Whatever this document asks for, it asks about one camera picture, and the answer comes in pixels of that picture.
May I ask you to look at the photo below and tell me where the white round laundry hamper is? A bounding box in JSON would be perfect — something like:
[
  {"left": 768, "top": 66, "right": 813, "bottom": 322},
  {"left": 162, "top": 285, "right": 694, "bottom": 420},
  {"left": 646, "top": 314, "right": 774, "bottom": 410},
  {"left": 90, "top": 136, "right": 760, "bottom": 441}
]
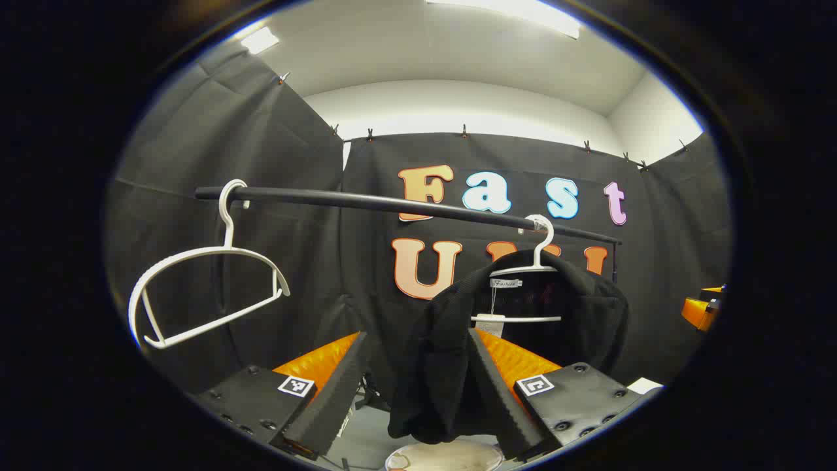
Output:
[{"left": 384, "top": 440, "right": 504, "bottom": 471}]

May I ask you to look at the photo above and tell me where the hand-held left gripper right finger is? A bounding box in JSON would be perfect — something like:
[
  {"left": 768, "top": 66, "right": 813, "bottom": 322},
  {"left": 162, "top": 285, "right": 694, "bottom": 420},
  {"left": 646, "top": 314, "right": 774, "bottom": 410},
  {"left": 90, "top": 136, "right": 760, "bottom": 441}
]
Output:
[{"left": 467, "top": 327, "right": 662, "bottom": 462}]

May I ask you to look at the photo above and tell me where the black clothes rack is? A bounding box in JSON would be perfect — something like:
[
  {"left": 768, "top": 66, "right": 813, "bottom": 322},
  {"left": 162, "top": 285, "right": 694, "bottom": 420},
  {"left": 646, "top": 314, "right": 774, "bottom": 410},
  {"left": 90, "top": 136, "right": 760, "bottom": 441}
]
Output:
[{"left": 195, "top": 186, "right": 623, "bottom": 283}]

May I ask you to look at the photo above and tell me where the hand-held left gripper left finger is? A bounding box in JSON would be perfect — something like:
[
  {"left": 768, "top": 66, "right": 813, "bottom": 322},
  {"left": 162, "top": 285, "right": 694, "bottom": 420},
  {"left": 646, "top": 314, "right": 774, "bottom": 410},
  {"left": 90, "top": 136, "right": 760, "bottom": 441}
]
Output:
[{"left": 194, "top": 330, "right": 372, "bottom": 462}]

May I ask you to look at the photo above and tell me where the small ceiling light panel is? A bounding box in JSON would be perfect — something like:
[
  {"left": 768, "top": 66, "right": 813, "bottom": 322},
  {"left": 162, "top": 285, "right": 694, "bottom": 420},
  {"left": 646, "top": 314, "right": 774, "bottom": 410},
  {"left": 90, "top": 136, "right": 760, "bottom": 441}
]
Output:
[{"left": 241, "top": 26, "right": 280, "bottom": 55}]

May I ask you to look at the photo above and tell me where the long ceiling light panel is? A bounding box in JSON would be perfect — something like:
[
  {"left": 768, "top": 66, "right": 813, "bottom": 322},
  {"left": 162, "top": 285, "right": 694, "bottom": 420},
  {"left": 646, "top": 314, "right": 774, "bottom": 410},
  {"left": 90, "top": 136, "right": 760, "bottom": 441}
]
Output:
[{"left": 425, "top": 0, "right": 583, "bottom": 39}]

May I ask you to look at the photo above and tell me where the black backdrop cloth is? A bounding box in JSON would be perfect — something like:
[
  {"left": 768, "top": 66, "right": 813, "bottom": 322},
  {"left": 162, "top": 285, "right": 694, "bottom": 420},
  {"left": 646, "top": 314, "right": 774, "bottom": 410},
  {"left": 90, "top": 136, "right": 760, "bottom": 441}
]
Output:
[{"left": 105, "top": 39, "right": 732, "bottom": 400}]

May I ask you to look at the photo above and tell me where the white plastic hanger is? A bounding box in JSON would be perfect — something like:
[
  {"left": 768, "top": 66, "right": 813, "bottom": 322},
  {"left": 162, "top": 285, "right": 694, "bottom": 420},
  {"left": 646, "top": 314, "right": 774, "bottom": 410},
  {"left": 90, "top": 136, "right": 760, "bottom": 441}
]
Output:
[
  {"left": 471, "top": 214, "right": 563, "bottom": 324},
  {"left": 128, "top": 179, "right": 291, "bottom": 350}
]

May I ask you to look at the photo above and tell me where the black knit garment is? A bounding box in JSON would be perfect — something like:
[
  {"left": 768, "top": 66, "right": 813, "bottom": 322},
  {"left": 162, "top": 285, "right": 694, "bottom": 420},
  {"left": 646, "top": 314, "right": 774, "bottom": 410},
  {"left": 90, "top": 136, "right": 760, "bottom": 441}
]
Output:
[{"left": 387, "top": 267, "right": 630, "bottom": 445}]

